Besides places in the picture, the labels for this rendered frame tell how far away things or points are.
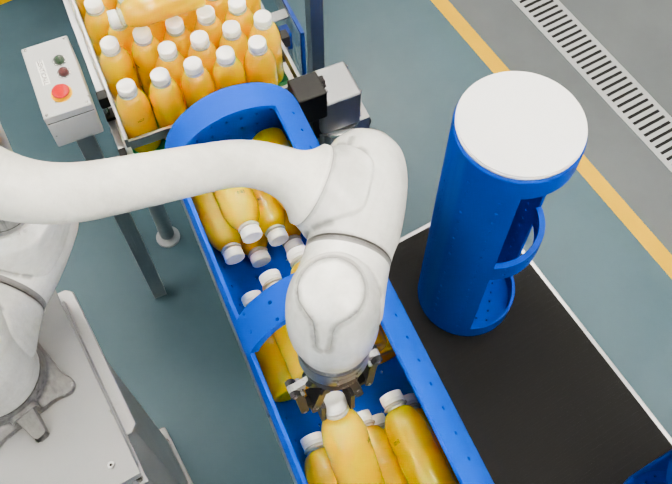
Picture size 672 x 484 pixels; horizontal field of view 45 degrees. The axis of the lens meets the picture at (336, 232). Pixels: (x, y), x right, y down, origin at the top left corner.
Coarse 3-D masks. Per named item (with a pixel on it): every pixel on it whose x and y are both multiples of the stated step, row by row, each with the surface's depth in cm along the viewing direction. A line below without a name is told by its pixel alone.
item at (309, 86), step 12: (312, 72) 181; (288, 84) 180; (300, 84) 180; (312, 84) 180; (324, 84) 182; (300, 96) 178; (312, 96) 178; (324, 96) 179; (312, 108) 181; (324, 108) 183; (312, 120) 185
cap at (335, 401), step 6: (330, 396) 122; (336, 396) 121; (342, 396) 121; (324, 402) 121; (330, 402) 120; (336, 402) 120; (342, 402) 120; (330, 408) 120; (336, 408) 120; (342, 408) 120; (330, 414) 120; (336, 414) 120
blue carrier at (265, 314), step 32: (224, 96) 149; (256, 96) 150; (288, 96) 156; (192, 128) 149; (224, 128) 159; (256, 128) 164; (288, 128) 149; (224, 288) 142; (256, 288) 159; (256, 320) 134; (384, 320) 131; (416, 352) 131; (384, 384) 150; (416, 384) 126; (288, 416) 143; (448, 416) 126; (288, 448) 129; (448, 448) 121; (480, 480) 121
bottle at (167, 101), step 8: (152, 88) 171; (160, 88) 169; (168, 88) 170; (176, 88) 172; (152, 96) 172; (160, 96) 171; (168, 96) 171; (176, 96) 172; (152, 104) 174; (160, 104) 172; (168, 104) 172; (176, 104) 174; (184, 104) 177; (160, 112) 175; (168, 112) 174; (176, 112) 176; (160, 120) 178; (168, 120) 177
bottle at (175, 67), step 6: (180, 54) 175; (162, 60) 173; (168, 60) 173; (174, 60) 174; (180, 60) 175; (156, 66) 176; (162, 66) 174; (168, 66) 174; (174, 66) 174; (180, 66) 175; (174, 72) 175; (180, 72) 175; (174, 78) 176; (180, 78) 176; (180, 84) 178
